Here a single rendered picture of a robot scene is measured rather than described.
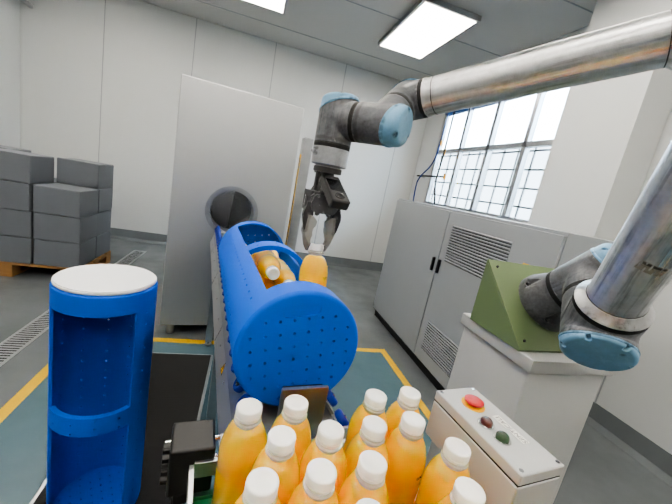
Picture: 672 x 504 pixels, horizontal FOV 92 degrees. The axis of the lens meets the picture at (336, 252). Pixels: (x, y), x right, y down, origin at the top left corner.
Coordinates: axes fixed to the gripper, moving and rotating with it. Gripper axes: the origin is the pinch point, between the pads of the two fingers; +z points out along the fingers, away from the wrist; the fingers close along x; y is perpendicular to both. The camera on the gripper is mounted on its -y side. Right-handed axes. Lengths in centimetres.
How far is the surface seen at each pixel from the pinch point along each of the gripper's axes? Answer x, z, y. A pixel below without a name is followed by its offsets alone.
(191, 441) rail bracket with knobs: 25.8, 29.3, -28.1
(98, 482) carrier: 55, 114, 47
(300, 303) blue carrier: 7.0, 9.1, -15.9
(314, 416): 2.1, 31.2, -23.4
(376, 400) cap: -3.1, 18.3, -35.7
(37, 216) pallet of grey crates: 171, 68, 313
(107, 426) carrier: 49, 72, 27
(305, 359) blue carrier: 3.6, 22.4, -16.0
